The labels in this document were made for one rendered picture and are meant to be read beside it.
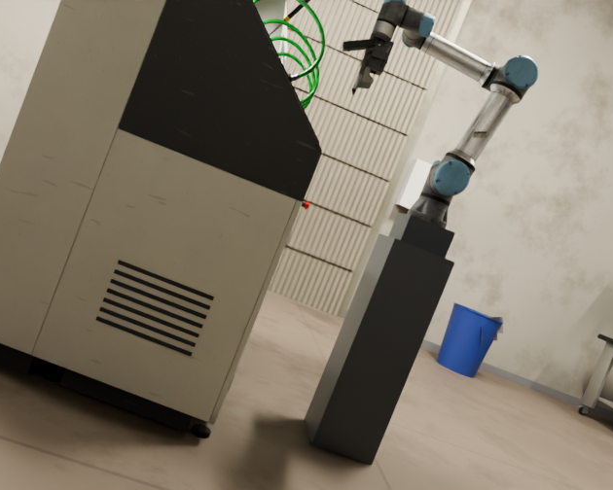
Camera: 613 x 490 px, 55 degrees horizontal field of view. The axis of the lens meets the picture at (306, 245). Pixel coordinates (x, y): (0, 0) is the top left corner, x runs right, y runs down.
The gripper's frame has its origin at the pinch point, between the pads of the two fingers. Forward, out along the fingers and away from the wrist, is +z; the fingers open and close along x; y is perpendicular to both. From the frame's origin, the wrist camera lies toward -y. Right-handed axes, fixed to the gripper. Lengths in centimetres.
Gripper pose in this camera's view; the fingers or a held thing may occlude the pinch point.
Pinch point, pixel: (353, 88)
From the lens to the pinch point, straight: 213.8
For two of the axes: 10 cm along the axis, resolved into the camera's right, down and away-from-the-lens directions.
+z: -3.7, 9.3, 0.4
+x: -0.2, -0.6, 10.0
